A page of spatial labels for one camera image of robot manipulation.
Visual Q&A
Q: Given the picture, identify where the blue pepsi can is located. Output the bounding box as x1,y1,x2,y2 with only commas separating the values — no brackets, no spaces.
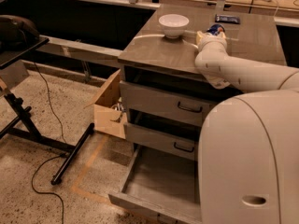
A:
206,24,220,35

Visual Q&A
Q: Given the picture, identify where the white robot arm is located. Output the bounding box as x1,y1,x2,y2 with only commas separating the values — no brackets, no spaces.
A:
195,32,299,224

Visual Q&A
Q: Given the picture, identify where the grey metal drawer cabinet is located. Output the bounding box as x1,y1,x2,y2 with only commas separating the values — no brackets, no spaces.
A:
117,4,288,154

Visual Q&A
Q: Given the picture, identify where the grey top drawer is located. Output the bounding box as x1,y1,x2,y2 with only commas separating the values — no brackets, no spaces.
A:
120,81,216,126

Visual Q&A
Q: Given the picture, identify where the grey drawer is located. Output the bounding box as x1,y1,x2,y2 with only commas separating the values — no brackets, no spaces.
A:
109,147,202,224
120,81,216,126
124,123,198,161

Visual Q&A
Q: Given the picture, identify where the grey middle drawer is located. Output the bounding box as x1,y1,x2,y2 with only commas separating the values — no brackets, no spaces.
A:
124,123,198,161

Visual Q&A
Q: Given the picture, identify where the grey bottom drawer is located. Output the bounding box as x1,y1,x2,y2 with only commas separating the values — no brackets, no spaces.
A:
109,147,202,224

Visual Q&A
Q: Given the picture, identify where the dark blue snack packet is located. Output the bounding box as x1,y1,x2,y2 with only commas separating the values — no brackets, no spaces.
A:
215,15,240,24

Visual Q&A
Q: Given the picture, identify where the white ceramic bowl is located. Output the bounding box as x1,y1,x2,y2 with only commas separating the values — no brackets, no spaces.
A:
158,14,190,38

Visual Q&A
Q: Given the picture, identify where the brown cardboard box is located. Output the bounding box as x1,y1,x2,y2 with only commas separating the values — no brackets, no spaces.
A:
86,70,127,139

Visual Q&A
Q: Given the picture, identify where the dark round device on stand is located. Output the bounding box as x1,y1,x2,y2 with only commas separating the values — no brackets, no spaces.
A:
0,15,39,52

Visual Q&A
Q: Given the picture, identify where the black metal stand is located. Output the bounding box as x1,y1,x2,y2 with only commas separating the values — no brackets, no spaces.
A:
0,37,94,185

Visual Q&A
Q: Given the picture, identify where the grey metal rail bench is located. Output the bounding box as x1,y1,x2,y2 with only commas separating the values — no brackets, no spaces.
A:
36,35,123,69

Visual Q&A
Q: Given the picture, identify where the black floor cable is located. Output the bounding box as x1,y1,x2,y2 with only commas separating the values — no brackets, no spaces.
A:
31,63,68,224

